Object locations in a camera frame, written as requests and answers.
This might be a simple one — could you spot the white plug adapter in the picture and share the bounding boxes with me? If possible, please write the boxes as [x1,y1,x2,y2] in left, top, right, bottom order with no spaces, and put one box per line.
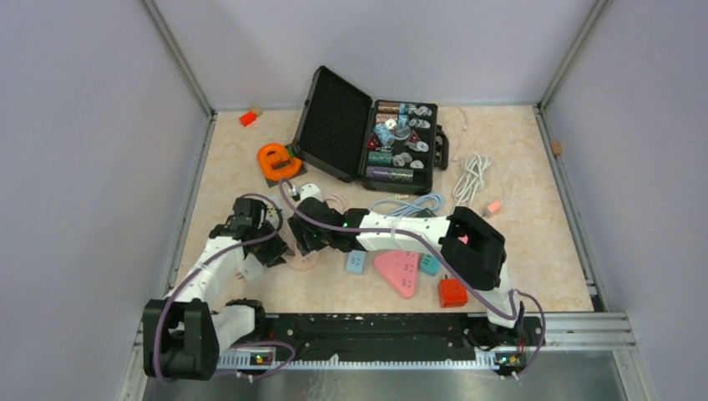
[235,255,265,282]

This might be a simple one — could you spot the pink round plug base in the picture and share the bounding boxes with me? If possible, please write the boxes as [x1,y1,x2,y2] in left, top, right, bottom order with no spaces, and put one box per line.
[284,252,320,272]

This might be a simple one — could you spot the light blue power strip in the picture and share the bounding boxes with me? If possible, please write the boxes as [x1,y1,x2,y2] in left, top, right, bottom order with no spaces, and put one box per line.
[345,250,367,276]

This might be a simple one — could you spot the pink triangular power strip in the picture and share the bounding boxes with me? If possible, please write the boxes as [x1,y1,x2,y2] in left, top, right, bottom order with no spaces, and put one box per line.
[373,250,419,299]

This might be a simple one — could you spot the dark green cube socket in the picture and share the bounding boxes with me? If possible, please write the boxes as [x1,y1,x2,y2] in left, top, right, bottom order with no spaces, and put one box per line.
[415,208,437,218]

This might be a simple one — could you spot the teal power strip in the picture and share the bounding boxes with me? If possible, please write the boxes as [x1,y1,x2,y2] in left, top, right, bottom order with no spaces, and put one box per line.
[418,253,441,277]

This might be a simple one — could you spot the red cube socket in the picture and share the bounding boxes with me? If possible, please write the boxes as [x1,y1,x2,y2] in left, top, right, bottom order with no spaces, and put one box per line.
[437,278,468,308]

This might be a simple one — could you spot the small pink plug adapter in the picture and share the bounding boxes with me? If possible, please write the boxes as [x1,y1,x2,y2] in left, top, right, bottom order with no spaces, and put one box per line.
[482,200,503,217]

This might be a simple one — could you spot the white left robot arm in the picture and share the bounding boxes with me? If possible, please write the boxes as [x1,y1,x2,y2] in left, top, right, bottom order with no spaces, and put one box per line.
[142,193,291,381]

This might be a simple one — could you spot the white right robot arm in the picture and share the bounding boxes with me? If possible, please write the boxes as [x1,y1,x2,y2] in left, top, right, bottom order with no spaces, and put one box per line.
[278,180,523,344]

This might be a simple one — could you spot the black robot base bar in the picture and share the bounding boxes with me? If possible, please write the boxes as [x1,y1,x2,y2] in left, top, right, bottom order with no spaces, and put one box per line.
[238,313,544,363]

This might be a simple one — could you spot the orange tape dispenser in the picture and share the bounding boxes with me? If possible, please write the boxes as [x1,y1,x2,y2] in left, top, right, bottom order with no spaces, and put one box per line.
[256,143,305,182]

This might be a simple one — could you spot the black open carrying case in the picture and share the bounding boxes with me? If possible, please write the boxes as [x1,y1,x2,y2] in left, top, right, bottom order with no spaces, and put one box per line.
[291,66,450,195]

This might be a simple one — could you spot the small red block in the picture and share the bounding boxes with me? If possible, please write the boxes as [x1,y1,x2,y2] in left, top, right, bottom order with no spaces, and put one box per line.
[239,111,258,127]

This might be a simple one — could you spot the small wooden block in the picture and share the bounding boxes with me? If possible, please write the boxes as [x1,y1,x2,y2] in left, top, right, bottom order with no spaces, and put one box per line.
[249,104,263,116]

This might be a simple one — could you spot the pink coiled cable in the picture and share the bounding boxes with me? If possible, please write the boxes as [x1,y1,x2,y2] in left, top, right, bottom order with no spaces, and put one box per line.
[323,191,348,214]

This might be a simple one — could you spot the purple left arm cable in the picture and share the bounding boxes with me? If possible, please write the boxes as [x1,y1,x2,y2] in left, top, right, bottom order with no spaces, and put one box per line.
[154,192,296,383]

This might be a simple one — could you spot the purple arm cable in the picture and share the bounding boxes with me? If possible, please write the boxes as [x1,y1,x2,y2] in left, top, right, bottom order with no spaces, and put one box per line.
[154,192,296,383]
[278,178,548,380]

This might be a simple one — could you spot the light blue cable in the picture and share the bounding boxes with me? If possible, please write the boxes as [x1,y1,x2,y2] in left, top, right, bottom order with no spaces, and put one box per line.
[367,192,447,218]

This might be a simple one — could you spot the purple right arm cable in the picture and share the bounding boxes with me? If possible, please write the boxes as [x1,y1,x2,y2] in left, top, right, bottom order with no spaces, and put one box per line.
[278,178,548,380]

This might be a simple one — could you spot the white coiled cable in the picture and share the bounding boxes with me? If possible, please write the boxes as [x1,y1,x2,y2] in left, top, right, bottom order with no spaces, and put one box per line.
[450,153,493,209]

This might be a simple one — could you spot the wooden block on rail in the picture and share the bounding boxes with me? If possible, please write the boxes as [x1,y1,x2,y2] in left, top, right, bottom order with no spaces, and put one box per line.
[550,140,563,157]

